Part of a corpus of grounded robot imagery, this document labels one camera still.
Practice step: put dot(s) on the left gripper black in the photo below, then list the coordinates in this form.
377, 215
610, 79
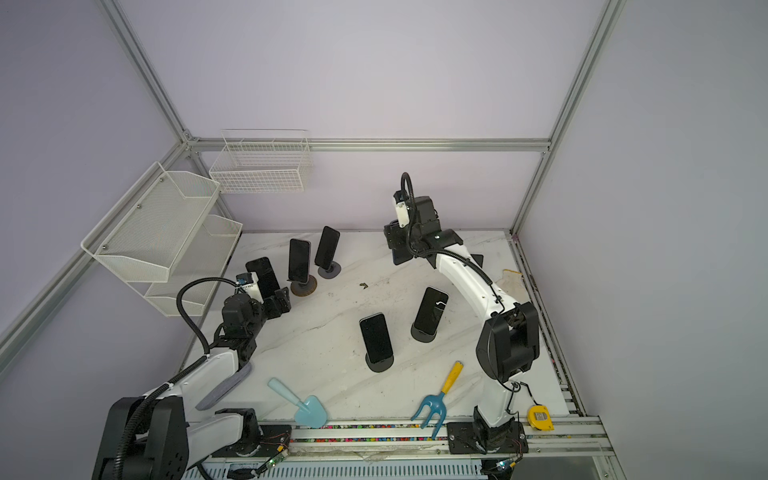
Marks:
275, 311

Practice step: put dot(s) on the grey round phone stand back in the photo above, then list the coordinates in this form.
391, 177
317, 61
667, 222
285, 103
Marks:
331, 272

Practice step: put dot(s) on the blue yellow garden fork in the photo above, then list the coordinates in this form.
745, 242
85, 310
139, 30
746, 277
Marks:
435, 403

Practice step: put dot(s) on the phone on grey round stand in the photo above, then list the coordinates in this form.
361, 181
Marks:
326, 250

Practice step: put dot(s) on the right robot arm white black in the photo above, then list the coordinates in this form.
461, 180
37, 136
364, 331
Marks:
508, 344

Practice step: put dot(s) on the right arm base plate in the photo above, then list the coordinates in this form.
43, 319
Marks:
476, 438

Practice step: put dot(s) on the white work glove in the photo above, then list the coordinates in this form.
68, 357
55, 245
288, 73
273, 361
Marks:
511, 280

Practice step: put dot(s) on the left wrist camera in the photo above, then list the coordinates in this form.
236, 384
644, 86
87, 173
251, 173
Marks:
245, 280

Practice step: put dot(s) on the phone on wooden-base stand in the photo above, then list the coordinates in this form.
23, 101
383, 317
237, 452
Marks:
299, 260

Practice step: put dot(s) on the yellow tape measure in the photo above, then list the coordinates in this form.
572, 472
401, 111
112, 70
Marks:
539, 418

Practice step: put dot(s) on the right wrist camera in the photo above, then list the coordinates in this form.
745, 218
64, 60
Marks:
400, 202

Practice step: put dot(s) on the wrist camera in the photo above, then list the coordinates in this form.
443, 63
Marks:
400, 202
245, 280

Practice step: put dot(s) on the grey felt pad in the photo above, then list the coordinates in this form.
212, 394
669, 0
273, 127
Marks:
224, 388

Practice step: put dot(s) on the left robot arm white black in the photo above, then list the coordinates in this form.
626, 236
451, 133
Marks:
164, 433

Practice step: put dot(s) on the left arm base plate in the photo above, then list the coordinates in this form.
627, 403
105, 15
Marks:
257, 439

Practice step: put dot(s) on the teal garden trowel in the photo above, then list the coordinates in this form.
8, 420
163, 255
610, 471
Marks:
309, 412

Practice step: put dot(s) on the aluminium front rail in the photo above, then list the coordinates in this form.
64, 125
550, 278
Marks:
400, 439

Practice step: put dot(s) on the white mesh two-tier shelf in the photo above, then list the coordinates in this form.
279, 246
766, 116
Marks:
163, 234

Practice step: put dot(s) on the phone from stand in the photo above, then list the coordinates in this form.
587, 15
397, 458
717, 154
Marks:
431, 307
376, 338

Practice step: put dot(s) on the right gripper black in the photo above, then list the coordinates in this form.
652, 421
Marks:
391, 237

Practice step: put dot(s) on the white wire basket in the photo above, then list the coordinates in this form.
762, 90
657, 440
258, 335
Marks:
263, 161

